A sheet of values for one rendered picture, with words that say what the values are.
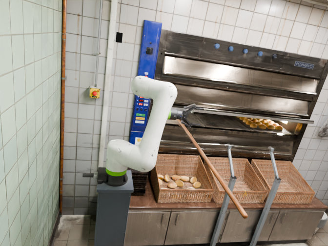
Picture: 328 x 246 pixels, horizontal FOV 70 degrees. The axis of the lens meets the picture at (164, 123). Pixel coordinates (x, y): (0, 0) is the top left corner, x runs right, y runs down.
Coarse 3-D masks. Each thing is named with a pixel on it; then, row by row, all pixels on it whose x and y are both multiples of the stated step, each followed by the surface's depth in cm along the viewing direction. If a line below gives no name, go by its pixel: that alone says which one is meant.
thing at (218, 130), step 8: (168, 128) 251; (176, 128) 253; (192, 128) 256; (200, 128) 258; (208, 128) 261; (216, 128) 266; (224, 128) 270; (264, 136) 278; (272, 136) 281; (280, 136) 283; (288, 136) 285; (296, 136) 288
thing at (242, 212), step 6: (180, 120) 262; (186, 132) 234; (192, 138) 220; (198, 150) 201; (204, 156) 190; (210, 168) 176; (216, 174) 167; (222, 180) 160; (222, 186) 157; (228, 192) 149; (234, 198) 143; (234, 204) 141; (240, 210) 135; (246, 216) 131
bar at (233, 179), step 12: (192, 144) 220; (204, 144) 222; (216, 144) 225; (228, 144) 229; (228, 156) 227; (276, 168) 233; (276, 180) 228; (264, 216) 241; (216, 228) 236; (216, 240) 241; (252, 240) 255
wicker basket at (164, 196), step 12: (168, 156) 259; (180, 156) 263; (192, 156) 267; (156, 168) 238; (168, 168) 262; (180, 168) 265; (192, 168) 269; (204, 168) 253; (156, 180) 232; (180, 180) 263; (204, 180) 252; (156, 192) 228; (168, 192) 221; (180, 192) 224; (192, 192) 227; (204, 192) 230
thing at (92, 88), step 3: (90, 87) 213; (93, 87) 214; (96, 87) 215; (99, 87) 217; (90, 90) 214; (93, 90) 214; (96, 90) 215; (99, 90) 215; (90, 93) 215; (99, 93) 216; (90, 96) 216; (93, 96) 216; (96, 96) 217; (99, 96) 217
